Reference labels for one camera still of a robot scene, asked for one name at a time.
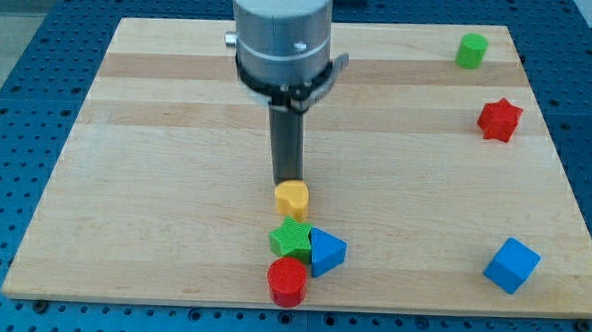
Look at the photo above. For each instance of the red cylinder block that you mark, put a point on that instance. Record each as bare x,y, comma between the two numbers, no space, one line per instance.
287,279

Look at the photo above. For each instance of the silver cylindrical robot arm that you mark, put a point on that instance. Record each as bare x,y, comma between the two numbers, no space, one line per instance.
282,56

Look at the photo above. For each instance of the green cylinder block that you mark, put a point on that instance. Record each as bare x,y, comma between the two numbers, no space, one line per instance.
471,50

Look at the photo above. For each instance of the blue cube block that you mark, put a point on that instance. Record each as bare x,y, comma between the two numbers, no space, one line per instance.
512,265

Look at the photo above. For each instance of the green star block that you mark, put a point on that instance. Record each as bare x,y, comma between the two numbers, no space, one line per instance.
292,239

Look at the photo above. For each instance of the red star block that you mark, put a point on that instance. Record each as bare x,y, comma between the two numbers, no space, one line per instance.
499,120

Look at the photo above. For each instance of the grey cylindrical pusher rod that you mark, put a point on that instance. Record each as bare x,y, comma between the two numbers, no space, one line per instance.
286,137

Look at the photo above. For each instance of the yellow heart block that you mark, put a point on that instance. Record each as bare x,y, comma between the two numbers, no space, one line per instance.
292,199

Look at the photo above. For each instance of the blue triangle block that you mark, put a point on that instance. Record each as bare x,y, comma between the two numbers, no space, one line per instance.
327,252

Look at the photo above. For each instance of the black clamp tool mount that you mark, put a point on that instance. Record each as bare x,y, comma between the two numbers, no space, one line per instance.
297,98

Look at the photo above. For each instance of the wooden board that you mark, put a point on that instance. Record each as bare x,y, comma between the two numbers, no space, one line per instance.
163,192

